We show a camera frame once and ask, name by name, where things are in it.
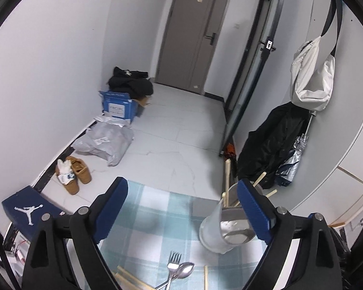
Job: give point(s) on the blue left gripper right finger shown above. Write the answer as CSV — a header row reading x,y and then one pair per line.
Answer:
x,y
258,210

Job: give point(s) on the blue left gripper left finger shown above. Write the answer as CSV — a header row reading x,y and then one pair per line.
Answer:
x,y
106,207

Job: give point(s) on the bamboo chopstick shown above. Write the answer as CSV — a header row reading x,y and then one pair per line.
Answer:
x,y
128,281
206,277
227,182
256,182
271,193

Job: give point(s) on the silver fork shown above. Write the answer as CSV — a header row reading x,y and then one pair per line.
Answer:
x,y
172,266

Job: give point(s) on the silver spoon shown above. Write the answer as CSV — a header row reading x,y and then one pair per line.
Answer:
x,y
185,270

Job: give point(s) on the white shoulder bag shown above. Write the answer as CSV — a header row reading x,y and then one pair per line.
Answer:
x,y
311,87

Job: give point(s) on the white utensil holder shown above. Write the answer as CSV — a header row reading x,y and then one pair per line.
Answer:
x,y
226,227

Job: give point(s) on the brown shoe pair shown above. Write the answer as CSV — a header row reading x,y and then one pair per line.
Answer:
x,y
72,171

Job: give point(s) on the teal checkered tablecloth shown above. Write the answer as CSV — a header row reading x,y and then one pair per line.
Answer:
x,y
152,223

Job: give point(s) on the silver folded umbrella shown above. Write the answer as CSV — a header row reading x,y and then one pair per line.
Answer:
x,y
287,171

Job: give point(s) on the black hanging jacket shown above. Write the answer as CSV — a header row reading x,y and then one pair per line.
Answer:
x,y
268,147

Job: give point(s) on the grey plastic mailing bag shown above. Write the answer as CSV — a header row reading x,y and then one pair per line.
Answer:
x,y
105,140

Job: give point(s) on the navy jordan shoe box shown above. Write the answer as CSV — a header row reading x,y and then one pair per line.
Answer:
x,y
25,209

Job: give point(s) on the blue cardboard box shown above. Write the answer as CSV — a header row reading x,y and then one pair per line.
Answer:
x,y
120,105

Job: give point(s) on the black clothes pile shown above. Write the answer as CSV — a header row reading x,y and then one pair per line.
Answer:
x,y
134,83

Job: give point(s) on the black framed glass door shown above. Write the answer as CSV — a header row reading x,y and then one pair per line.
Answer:
x,y
258,48

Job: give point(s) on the grey entrance door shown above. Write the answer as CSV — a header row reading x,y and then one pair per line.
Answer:
x,y
189,43

